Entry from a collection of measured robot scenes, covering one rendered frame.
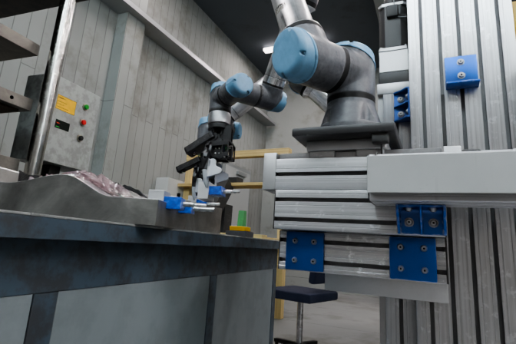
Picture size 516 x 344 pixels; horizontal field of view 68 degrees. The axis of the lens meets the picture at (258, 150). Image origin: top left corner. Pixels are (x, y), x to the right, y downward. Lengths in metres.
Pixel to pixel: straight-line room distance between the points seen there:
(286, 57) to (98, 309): 0.66
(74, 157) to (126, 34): 3.01
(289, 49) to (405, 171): 0.37
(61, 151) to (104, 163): 2.42
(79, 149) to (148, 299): 1.17
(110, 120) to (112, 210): 3.63
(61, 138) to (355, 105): 1.43
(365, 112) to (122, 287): 0.67
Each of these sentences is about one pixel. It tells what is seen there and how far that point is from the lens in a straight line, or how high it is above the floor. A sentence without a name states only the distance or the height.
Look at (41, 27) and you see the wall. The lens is 4.33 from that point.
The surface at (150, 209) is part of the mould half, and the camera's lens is 0.85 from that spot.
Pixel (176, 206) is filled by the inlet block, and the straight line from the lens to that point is 0.90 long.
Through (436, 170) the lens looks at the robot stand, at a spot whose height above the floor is 0.92.
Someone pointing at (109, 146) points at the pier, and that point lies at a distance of 4.43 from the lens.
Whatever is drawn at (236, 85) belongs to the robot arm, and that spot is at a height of 1.24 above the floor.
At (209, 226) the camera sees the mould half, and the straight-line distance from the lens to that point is 1.29.
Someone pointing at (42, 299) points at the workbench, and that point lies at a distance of 0.79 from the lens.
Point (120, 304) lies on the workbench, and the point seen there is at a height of 0.63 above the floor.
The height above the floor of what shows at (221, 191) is 0.93.
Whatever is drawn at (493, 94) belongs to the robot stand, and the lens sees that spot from 1.11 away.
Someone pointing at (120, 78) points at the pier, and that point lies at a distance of 4.66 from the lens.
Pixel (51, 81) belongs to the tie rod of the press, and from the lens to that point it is 1.81.
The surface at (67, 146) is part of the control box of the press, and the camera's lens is 2.01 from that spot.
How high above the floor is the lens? 0.78
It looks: 14 degrees up
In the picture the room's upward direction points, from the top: 4 degrees clockwise
